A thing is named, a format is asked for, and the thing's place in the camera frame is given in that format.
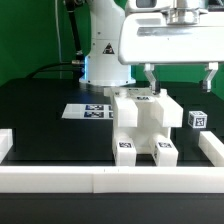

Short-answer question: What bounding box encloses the white chair seat part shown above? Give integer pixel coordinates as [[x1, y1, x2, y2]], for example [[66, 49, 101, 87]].
[[112, 95, 171, 154]]

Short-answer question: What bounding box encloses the white front fence bar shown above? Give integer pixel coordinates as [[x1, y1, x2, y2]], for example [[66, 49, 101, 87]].
[[0, 166, 224, 193]]

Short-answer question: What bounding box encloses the white thin cable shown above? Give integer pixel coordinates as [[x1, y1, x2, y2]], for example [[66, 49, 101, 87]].
[[54, 0, 64, 80]]

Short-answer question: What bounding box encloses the white fence bar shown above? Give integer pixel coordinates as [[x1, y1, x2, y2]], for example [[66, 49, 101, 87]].
[[198, 131, 224, 167], [0, 129, 13, 163], [0, 166, 224, 193]]

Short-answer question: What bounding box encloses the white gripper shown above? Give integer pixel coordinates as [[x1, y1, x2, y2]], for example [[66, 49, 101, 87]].
[[118, 12, 224, 94]]

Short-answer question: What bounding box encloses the white chair back frame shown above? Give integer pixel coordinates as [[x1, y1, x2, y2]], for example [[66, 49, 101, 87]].
[[104, 87, 183, 127]]

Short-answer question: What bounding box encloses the white marker base plate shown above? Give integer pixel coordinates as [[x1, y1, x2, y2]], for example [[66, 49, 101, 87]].
[[62, 104, 113, 120]]

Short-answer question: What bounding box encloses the white right fence bar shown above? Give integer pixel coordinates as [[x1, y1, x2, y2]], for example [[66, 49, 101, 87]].
[[198, 131, 224, 167]]

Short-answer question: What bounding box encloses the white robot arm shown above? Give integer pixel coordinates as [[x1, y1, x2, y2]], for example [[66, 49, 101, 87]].
[[81, 0, 224, 93]]

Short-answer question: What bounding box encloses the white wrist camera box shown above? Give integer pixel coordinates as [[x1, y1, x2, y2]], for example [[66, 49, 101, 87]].
[[125, 0, 172, 14]]

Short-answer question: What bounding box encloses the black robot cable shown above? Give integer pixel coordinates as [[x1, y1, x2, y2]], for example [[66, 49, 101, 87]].
[[25, 0, 86, 80]]

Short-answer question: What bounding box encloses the white left fence bar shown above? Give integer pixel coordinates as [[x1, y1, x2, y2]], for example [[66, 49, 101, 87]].
[[0, 129, 13, 163]]

